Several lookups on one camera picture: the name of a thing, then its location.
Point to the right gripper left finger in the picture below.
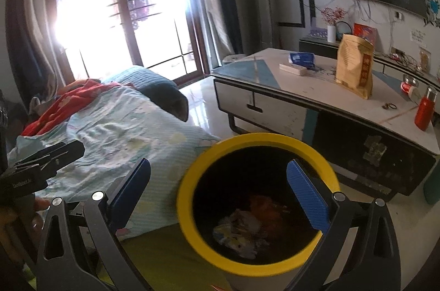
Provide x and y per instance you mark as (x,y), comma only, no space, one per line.
(63,262)

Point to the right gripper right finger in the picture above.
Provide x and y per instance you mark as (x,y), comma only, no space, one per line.
(358,248)

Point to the red plastic bag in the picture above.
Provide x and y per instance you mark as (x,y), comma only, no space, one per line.
(270,215)

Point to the yellow snack wrapper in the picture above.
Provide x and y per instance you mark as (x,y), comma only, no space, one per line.
(243,233)

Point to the yellow rim trash bin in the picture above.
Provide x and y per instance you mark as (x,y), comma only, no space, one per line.
(224,178)

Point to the red floral blanket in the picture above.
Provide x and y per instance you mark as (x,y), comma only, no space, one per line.
(69,103)

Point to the Hello Kitty bed sheet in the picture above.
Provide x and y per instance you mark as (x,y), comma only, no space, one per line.
(118,128)

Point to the dark left curtain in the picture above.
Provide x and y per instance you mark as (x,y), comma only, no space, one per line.
(31,50)

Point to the white coffee table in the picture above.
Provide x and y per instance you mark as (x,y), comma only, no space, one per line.
(373,145)

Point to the red thermos bottle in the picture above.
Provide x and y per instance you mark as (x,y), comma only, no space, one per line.
(426,108)

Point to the teal quilted cushion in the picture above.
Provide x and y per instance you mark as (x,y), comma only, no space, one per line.
(160,90)

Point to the red white can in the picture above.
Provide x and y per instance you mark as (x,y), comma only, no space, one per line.
(409,87)

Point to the brown paper bag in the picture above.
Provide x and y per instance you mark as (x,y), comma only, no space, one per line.
(355,58)

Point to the white flat box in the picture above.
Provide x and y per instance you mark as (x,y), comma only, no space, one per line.
(294,69)

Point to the blue tissue pack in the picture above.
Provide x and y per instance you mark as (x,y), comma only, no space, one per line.
(303,59)

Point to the brown framed glass door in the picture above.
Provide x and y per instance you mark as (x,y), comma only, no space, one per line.
(98,38)

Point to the red gift box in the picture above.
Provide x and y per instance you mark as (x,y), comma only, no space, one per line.
(365,32)

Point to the blue white small bin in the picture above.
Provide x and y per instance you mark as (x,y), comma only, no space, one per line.
(232,58)

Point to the white vase with red flowers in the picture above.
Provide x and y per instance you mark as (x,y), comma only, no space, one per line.
(331,16)

